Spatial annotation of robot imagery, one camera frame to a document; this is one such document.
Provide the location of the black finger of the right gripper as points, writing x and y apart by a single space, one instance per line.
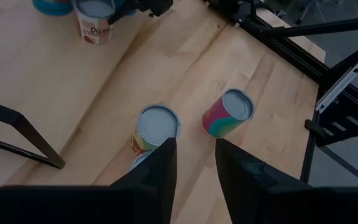
123 14

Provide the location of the large blue Tomatoes can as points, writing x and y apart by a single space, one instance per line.
53 7

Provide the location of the magenta teal swirl can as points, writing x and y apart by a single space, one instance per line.
228 112

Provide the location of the light wooden board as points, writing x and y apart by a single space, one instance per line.
294 34

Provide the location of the red white diced tomatoes can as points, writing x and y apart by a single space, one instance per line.
95 26

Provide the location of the office chair base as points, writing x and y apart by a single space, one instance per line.
306 12

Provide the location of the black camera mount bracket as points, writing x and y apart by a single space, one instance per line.
346 124

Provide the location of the black table frame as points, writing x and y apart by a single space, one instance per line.
291 53

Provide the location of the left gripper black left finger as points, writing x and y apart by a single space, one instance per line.
163 168

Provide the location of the grey lidded can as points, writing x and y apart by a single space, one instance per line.
139 160

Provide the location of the silver aluminium extrusion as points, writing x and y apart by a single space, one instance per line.
337 90

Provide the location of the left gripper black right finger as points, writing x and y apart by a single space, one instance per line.
238 174

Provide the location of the rainbow striped can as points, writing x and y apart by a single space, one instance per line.
157 124

